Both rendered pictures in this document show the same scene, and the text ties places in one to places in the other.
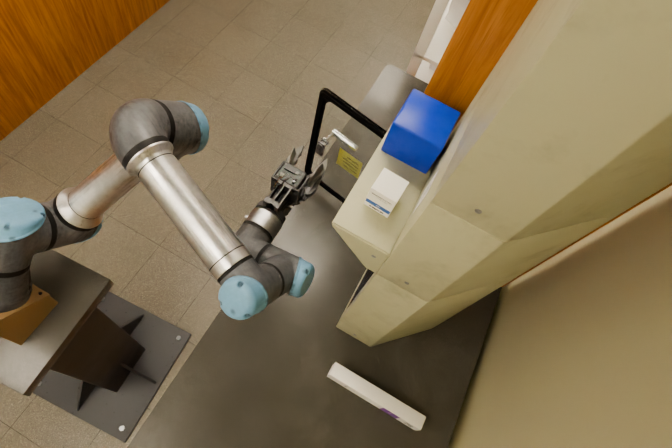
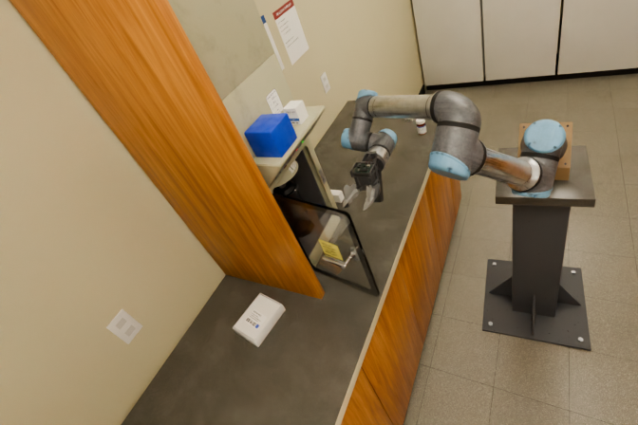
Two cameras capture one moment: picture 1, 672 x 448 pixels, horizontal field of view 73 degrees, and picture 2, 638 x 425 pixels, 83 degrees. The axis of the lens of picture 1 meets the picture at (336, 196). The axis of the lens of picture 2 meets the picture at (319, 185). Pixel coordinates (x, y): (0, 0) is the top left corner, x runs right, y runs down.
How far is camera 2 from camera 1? 147 cm
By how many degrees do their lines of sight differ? 80
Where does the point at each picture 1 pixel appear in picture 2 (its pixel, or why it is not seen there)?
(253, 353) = (386, 194)
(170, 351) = (491, 313)
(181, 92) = not seen: outside the picture
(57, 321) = not seen: hidden behind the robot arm
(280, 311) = (377, 214)
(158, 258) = (559, 395)
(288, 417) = not seen: hidden behind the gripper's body
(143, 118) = (448, 100)
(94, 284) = (502, 192)
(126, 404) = (500, 276)
